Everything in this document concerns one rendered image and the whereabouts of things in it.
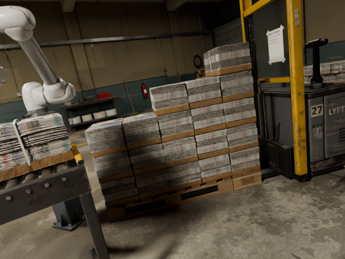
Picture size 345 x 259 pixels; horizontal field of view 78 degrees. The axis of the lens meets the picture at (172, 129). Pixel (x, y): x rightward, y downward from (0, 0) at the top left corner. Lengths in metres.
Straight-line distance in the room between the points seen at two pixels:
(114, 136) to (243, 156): 1.17
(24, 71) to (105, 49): 2.70
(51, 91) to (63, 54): 6.60
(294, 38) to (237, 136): 0.88
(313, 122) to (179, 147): 1.17
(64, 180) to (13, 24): 0.99
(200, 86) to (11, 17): 1.31
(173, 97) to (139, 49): 7.44
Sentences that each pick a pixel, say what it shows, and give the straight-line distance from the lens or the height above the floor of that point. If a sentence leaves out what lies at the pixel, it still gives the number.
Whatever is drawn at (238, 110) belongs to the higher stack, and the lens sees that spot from 1.96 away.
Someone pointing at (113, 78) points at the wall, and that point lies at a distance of 8.63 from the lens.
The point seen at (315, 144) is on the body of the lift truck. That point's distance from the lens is 2.28.
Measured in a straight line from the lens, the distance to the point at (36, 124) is 1.14.
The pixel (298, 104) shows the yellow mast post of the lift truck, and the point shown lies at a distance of 2.03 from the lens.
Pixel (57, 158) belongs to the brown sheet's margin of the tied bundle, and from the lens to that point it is 1.17.
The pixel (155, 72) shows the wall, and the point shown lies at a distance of 9.26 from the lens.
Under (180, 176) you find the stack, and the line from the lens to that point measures 1.93.
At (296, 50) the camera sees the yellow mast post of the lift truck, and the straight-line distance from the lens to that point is 2.00.
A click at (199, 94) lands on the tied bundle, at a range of 1.82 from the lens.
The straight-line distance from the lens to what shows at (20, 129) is 1.15.
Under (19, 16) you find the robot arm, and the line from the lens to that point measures 1.63.
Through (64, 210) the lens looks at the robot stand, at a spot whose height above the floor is 0.17.
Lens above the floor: 1.10
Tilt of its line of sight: 13 degrees down
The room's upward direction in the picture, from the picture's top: 10 degrees counter-clockwise
